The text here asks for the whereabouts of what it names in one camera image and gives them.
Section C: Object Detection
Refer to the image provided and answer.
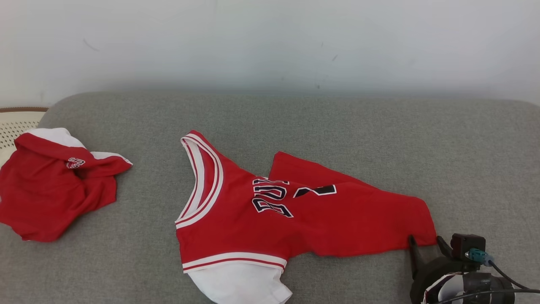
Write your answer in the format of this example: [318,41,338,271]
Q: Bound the red basketball jersey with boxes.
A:
[175,130,438,304]

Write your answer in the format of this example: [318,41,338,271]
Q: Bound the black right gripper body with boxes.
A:
[410,256,478,304]

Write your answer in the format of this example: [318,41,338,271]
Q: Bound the teal cable connector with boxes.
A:
[465,248,494,267]

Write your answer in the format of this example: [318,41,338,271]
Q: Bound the thin black cable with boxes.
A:
[438,288,540,304]
[489,260,530,291]

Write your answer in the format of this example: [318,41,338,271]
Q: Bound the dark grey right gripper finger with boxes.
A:
[436,236,453,259]
[408,235,425,280]

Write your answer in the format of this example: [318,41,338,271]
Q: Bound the white perforated laundry basket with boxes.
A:
[0,107,49,167]

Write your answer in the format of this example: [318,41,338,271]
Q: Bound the red shorts with white band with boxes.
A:
[0,128,133,242]

